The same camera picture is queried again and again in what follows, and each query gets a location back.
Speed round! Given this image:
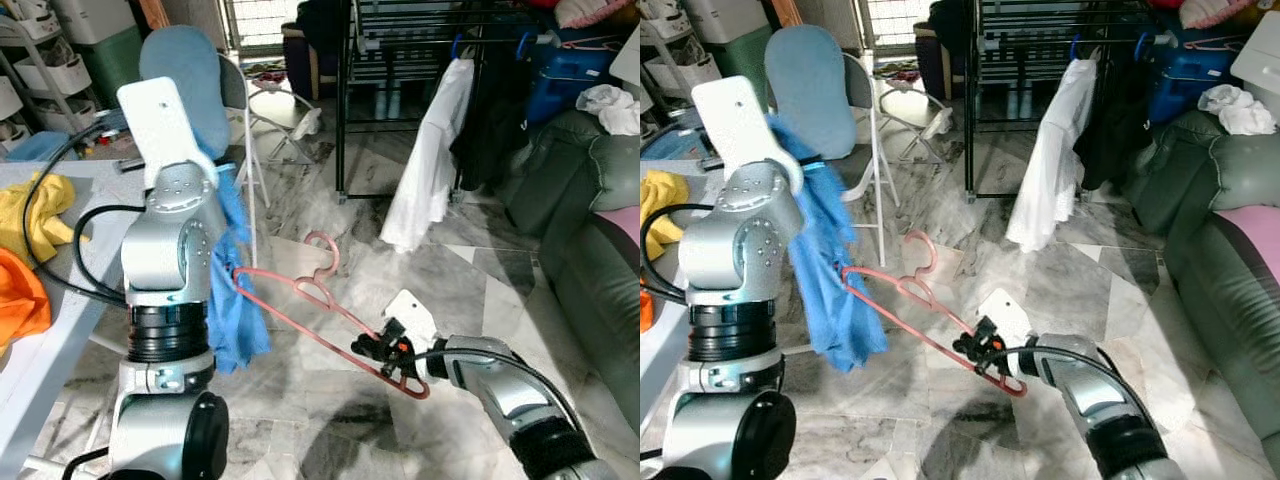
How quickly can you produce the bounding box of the white green drawer cabinet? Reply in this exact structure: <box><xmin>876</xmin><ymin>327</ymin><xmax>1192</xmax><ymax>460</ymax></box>
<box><xmin>50</xmin><ymin>0</ymin><xmax>146</xmax><ymax>111</ymax></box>
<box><xmin>685</xmin><ymin>0</ymin><xmax>776</xmax><ymax>86</ymax></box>

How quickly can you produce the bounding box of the blue shirt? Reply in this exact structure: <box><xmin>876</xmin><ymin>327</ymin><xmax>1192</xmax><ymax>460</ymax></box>
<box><xmin>195</xmin><ymin>110</ymin><xmax>273</xmax><ymax>376</ymax></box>
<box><xmin>770</xmin><ymin>115</ymin><xmax>889</xmax><ymax>371</ymax></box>

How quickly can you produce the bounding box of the black drying rack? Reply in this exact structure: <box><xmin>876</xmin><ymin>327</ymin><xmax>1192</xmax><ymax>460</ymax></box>
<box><xmin>962</xmin><ymin>0</ymin><xmax>1181</xmax><ymax>201</ymax></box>
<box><xmin>335</xmin><ymin>0</ymin><xmax>561</xmax><ymax>201</ymax></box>

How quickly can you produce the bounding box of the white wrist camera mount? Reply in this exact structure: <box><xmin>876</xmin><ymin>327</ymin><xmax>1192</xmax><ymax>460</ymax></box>
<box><xmin>692</xmin><ymin>77</ymin><xmax>806</xmax><ymax>196</ymax></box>
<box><xmin>117</xmin><ymin>77</ymin><xmax>219</xmax><ymax>191</ymax></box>
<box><xmin>383</xmin><ymin>290</ymin><xmax>439</xmax><ymax>351</ymax></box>
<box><xmin>977</xmin><ymin>288</ymin><xmax>1036</xmax><ymax>349</ymax></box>

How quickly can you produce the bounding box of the white storage shelf rack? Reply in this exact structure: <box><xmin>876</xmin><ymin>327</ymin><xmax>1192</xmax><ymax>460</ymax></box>
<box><xmin>0</xmin><ymin>10</ymin><xmax>96</xmax><ymax>151</ymax></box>
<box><xmin>640</xmin><ymin>0</ymin><xmax>721</xmax><ymax>101</ymax></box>

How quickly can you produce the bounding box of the yellow garment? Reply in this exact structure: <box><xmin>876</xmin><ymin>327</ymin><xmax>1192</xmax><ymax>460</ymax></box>
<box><xmin>640</xmin><ymin>170</ymin><xmax>691</xmax><ymax>263</ymax></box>
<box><xmin>0</xmin><ymin>172</ymin><xmax>79</xmax><ymax>266</ymax></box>

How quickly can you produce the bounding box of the red plastic hanger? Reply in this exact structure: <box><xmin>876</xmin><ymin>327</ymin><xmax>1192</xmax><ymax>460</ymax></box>
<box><xmin>232</xmin><ymin>232</ymin><xmax>431</xmax><ymax>401</ymax></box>
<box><xmin>840</xmin><ymin>230</ymin><xmax>1029</xmax><ymax>398</ymax></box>

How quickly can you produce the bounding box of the black garment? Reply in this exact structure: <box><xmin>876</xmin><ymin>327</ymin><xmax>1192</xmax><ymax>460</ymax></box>
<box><xmin>1075</xmin><ymin>50</ymin><xmax>1151</xmax><ymax>191</ymax></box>
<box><xmin>450</xmin><ymin>45</ymin><xmax>541</xmax><ymax>191</ymax></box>

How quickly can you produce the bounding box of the white storage box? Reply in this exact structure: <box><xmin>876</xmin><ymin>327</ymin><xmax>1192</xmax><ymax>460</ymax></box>
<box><xmin>605</xmin><ymin>25</ymin><xmax>641</xmax><ymax>86</ymax></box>
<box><xmin>1230</xmin><ymin>38</ymin><xmax>1280</xmax><ymax>96</ymax></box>

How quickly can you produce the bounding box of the green leather sofa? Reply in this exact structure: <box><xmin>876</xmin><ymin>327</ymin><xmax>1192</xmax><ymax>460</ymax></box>
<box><xmin>1120</xmin><ymin>108</ymin><xmax>1280</xmax><ymax>471</ymax></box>
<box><xmin>500</xmin><ymin>108</ymin><xmax>641</xmax><ymax>431</ymax></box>

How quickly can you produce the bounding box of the white folding table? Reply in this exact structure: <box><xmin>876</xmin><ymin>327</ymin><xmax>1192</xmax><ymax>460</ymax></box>
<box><xmin>640</xmin><ymin>165</ymin><xmax>701</xmax><ymax>441</ymax></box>
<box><xmin>0</xmin><ymin>160</ymin><xmax>151</xmax><ymax>471</ymax></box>

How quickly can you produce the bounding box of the pink sofa cushion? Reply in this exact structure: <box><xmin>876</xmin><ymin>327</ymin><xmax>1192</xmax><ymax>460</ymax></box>
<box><xmin>1208</xmin><ymin>205</ymin><xmax>1280</xmax><ymax>301</ymax></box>
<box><xmin>590</xmin><ymin>205</ymin><xmax>641</xmax><ymax>261</ymax></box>

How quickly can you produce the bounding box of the white crumpled cloth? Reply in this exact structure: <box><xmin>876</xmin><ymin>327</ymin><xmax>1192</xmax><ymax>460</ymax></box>
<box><xmin>577</xmin><ymin>84</ymin><xmax>641</xmax><ymax>136</ymax></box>
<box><xmin>1197</xmin><ymin>84</ymin><xmax>1279</xmax><ymax>136</ymax></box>

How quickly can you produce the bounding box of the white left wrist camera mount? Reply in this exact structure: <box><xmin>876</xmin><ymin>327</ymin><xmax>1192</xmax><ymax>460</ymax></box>
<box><xmin>117</xmin><ymin>77</ymin><xmax>219</xmax><ymax>191</ymax></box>
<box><xmin>692</xmin><ymin>77</ymin><xmax>806</xmax><ymax>196</ymax></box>

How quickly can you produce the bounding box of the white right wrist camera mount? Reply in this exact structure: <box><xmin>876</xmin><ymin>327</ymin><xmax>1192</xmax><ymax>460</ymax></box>
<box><xmin>383</xmin><ymin>290</ymin><xmax>439</xmax><ymax>351</ymax></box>
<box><xmin>977</xmin><ymin>288</ymin><xmax>1036</xmax><ymax>349</ymax></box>

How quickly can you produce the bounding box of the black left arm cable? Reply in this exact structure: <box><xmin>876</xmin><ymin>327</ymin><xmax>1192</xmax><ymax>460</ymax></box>
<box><xmin>640</xmin><ymin>200</ymin><xmax>706</xmax><ymax>306</ymax></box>
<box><xmin>20</xmin><ymin>118</ymin><xmax>151</xmax><ymax>306</ymax></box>

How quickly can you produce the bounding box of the white garment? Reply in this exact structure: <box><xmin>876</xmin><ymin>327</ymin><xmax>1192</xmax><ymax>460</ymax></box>
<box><xmin>380</xmin><ymin>58</ymin><xmax>476</xmax><ymax>254</ymax></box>
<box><xmin>1005</xmin><ymin>58</ymin><xmax>1099</xmax><ymax>254</ymax></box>

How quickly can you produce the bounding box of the blue plastic box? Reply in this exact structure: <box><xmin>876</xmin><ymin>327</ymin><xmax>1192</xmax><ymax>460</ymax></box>
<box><xmin>5</xmin><ymin>130</ymin><xmax>71</xmax><ymax>161</ymax></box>

